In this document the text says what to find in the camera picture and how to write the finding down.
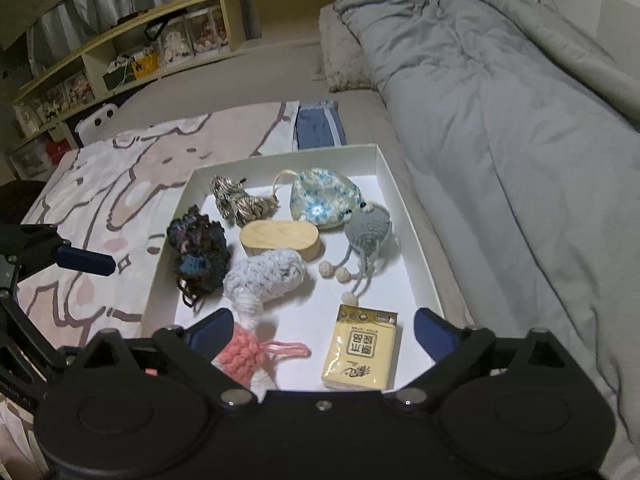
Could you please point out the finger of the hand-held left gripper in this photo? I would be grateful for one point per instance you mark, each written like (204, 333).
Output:
(85, 260)

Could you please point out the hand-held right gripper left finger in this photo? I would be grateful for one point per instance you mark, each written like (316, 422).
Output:
(215, 330)

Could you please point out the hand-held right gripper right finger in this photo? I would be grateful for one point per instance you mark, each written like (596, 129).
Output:
(432, 332)

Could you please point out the pink white crochet toy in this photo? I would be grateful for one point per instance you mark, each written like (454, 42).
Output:
(240, 350)

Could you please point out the brown blue purple crochet pouch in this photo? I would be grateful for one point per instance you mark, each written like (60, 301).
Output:
(200, 250)

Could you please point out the white cardboard box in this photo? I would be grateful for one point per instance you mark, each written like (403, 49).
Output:
(400, 240)

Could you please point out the grey crochet jellyfish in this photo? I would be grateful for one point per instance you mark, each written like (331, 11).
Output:
(367, 232)

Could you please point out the white grey crochet toy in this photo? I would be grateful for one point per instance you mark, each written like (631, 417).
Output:
(265, 275)

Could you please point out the yellow tissue packet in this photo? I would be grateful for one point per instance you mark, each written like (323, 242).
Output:
(360, 355)

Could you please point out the black rounded object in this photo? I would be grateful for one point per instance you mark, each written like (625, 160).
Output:
(20, 200)

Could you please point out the red box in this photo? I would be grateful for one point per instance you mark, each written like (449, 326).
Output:
(56, 154)

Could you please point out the oval wooden box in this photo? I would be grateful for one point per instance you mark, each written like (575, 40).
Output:
(280, 240)

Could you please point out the clear plastic storage bin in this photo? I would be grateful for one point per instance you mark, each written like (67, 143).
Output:
(30, 157)

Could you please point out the printed cartoon blanket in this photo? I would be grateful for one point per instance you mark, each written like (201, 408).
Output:
(150, 160)

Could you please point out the brown striped yarn pouch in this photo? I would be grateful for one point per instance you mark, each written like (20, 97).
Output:
(240, 202)

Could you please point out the row of figure boxes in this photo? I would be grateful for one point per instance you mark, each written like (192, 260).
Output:
(60, 97)

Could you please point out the light blue floral pouch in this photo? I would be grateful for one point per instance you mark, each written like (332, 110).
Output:
(325, 200)

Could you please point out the dark storage box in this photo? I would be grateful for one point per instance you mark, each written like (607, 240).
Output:
(114, 81)

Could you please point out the yellow box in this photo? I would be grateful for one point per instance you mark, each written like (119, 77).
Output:
(146, 66)

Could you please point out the grey duvet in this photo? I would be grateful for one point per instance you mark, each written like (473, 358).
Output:
(500, 135)

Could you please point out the blue white striped cloth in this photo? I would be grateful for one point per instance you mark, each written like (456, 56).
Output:
(320, 127)

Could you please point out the clear doll display case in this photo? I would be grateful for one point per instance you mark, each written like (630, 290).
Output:
(204, 35)
(176, 49)
(222, 30)

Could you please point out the long wooden shelf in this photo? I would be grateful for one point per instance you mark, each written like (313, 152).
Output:
(234, 25)

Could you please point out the beige fuzzy pillow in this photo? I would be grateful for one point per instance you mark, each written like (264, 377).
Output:
(340, 60)

